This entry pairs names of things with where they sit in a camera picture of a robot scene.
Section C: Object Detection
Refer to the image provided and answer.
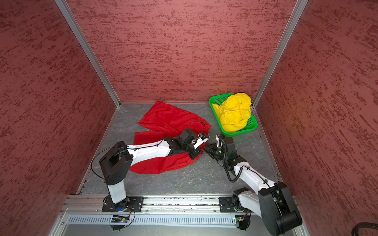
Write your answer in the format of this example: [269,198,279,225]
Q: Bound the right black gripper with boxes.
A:
[202,143,228,161]

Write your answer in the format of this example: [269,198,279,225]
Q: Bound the red shorts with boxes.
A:
[130,101,211,175]

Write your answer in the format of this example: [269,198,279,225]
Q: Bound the yellow shorts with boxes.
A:
[211,93,252,133]

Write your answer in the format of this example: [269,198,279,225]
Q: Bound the green plastic basket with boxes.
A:
[209,93,258,137]

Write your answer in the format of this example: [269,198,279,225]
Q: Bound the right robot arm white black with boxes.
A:
[204,135,303,236]

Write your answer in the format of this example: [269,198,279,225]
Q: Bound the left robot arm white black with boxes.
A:
[99,129,209,204]

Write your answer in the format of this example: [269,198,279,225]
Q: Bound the right small circuit board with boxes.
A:
[235,215,251,230]

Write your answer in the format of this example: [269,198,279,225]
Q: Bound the small circuit board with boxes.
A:
[111,215,130,224]
[235,215,251,230]

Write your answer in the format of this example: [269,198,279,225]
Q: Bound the left small circuit board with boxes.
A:
[111,215,130,224]

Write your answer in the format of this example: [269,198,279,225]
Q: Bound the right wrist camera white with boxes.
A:
[216,134,222,148]

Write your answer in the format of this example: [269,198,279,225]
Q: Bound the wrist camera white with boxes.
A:
[216,134,222,148]
[194,133,209,149]

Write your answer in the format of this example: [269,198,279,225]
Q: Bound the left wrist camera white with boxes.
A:
[194,133,209,149]

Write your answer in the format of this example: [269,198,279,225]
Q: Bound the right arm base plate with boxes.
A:
[218,197,236,213]

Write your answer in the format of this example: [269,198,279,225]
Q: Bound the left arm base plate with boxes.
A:
[102,195,144,213]

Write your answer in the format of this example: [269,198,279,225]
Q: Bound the aluminium mounting rail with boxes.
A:
[61,194,231,215]

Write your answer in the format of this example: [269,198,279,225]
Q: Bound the slotted cable duct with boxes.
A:
[68,215,236,227]

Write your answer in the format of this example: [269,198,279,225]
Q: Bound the black cable bottom right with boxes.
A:
[351,222,378,236]

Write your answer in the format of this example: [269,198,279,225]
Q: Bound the right aluminium corner post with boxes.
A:
[251,0,309,108]

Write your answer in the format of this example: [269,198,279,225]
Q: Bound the aluminium corner post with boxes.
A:
[251,0,309,108]
[55,0,122,108]

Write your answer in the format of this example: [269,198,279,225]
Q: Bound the left aluminium corner post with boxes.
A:
[55,0,122,108]

